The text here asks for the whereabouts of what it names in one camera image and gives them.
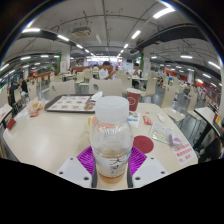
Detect food wrapper with fries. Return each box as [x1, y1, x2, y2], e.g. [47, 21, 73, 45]
[25, 96, 48, 118]

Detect person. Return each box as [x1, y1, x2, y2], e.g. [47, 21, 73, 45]
[8, 81, 22, 108]
[131, 62, 143, 88]
[98, 60, 118, 81]
[19, 77, 29, 94]

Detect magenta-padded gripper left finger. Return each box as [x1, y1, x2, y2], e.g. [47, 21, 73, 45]
[55, 145, 99, 189]

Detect group of beige chairs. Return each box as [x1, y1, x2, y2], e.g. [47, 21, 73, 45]
[49, 68, 214, 111]

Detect shiny patterned card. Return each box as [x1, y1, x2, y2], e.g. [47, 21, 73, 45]
[148, 122, 173, 145]

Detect ceiling air conditioner unit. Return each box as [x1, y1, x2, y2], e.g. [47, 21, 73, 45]
[71, 26, 92, 38]

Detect neighbouring beige table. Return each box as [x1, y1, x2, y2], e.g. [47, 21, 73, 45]
[0, 103, 15, 129]
[194, 106, 223, 149]

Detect ceiling lights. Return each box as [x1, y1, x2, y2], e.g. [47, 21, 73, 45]
[0, 6, 223, 88]

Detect small purple plastic wrapper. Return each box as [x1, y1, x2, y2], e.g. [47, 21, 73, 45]
[168, 133, 183, 150]

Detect beige chair with hole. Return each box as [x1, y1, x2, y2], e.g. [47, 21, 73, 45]
[88, 78, 123, 98]
[48, 79, 77, 100]

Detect dark food tray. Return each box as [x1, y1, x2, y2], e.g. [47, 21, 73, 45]
[44, 93, 101, 114]

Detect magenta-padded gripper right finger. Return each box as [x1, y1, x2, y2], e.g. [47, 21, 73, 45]
[126, 146, 169, 189]

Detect red paper cup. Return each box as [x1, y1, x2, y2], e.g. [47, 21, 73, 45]
[125, 87, 143, 112]

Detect clear white-capped drink bottle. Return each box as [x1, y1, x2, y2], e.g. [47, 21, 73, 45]
[89, 95, 135, 185]

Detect white card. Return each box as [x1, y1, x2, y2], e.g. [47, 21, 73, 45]
[13, 108, 31, 121]

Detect small white packet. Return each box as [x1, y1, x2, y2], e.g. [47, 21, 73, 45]
[156, 112, 167, 124]

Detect flat round red coaster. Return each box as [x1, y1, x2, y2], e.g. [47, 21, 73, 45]
[132, 134, 155, 155]

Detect crumpled white napkin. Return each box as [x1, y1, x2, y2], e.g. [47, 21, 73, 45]
[89, 90, 104, 102]

